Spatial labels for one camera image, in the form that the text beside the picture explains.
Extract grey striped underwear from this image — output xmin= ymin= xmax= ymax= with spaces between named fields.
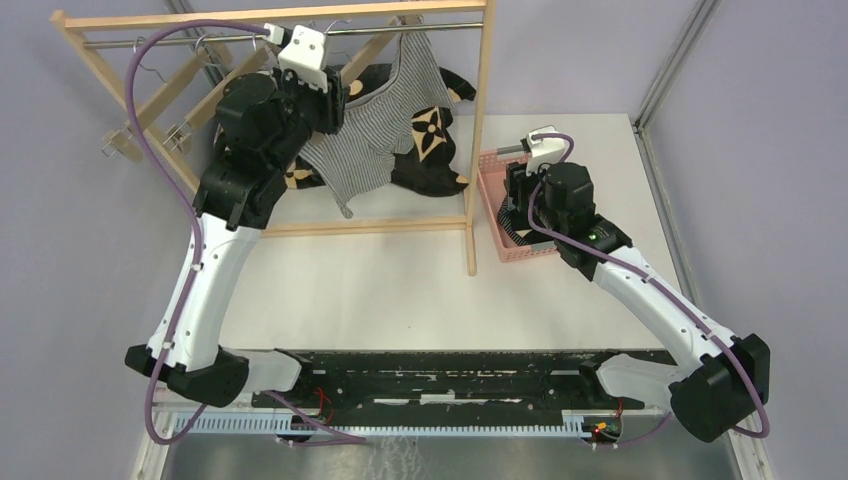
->
xmin=300 ymin=32 xmax=454 ymax=219

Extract black blanket with cream flowers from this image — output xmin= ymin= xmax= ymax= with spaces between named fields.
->
xmin=211 ymin=61 xmax=478 ymax=198

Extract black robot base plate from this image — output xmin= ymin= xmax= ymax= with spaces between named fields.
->
xmin=282 ymin=350 xmax=645 ymax=427

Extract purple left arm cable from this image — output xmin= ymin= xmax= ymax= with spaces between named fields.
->
xmin=124 ymin=19 xmax=273 ymax=446

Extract navy striped underwear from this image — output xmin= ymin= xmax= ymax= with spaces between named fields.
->
xmin=496 ymin=199 xmax=519 ymax=246

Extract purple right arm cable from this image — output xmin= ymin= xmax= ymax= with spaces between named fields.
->
xmin=526 ymin=131 xmax=773 ymax=448

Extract pink perforated plastic basket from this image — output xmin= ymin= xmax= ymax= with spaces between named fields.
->
xmin=478 ymin=146 xmax=556 ymax=263

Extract white slotted cable duct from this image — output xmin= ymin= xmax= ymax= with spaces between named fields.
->
xmin=188 ymin=412 xmax=592 ymax=440

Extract wooden hanger with grey underwear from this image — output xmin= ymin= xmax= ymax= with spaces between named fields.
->
xmin=340 ymin=15 xmax=423 ymax=87

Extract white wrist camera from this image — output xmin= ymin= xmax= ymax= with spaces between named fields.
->
xmin=522 ymin=125 xmax=575 ymax=176
xmin=262 ymin=23 xmax=329 ymax=93

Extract grey metal corner rail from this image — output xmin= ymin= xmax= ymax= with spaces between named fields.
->
xmin=631 ymin=0 xmax=722 ymax=305

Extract empty wooden clip hanger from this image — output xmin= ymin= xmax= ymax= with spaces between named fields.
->
xmin=101 ymin=36 xmax=233 ymax=162

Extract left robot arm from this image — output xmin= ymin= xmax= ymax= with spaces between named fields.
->
xmin=125 ymin=68 xmax=349 ymax=407

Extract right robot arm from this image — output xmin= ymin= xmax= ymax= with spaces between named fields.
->
xmin=504 ymin=162 xmax=771 ymax=442

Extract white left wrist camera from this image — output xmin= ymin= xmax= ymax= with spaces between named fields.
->
xmin=262 ymin=23 xmax=329 ymax=93

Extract metal clothes rail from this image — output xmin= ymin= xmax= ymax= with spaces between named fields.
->
xmin=83 ymin=22 xmax=483 ymax=51

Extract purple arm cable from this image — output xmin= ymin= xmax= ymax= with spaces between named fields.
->
xmin=526 ymin=131 xmax=773 ymax=448
xmin=124 ymin=19 xmax=273 ymax=446

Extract wooden clothes rack frame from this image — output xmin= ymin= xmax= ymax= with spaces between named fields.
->
xmin=50 ymin=1 xmax=496 ymax=275

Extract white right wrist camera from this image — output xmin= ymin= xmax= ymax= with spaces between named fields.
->
xmin=522 ymin=125 xmax=575 ymax=176

